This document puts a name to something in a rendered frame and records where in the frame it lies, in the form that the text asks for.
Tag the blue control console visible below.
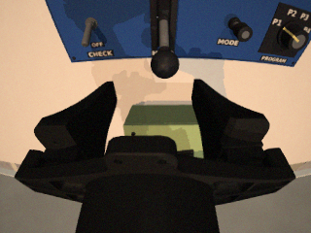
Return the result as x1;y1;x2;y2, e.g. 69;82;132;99
45;0;311;79

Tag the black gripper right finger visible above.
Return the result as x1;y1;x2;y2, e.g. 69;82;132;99
191;79;270;163

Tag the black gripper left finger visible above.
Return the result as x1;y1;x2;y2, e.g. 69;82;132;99
34;81;118;163

